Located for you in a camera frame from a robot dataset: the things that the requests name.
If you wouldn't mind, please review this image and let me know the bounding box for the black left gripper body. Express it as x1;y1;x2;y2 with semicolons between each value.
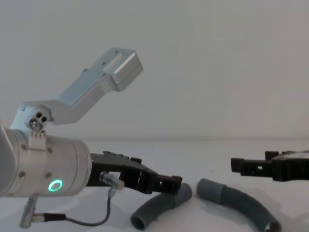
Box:
86;151;158;195

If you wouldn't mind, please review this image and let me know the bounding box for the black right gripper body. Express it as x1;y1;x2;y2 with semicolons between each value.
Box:
271;150;309;182

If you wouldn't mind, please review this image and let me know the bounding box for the short grey corrugated hose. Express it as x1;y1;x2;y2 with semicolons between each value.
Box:
130;182;193;230

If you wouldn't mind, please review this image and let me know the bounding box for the white table cloth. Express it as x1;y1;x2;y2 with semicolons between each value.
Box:
0;139;309;232

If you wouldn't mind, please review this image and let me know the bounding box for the long grey corrugated hose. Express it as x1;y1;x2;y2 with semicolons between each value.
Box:
196;178;282;232

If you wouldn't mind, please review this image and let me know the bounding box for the thin dark gripper cable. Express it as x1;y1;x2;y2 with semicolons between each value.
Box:
18;171;125;229

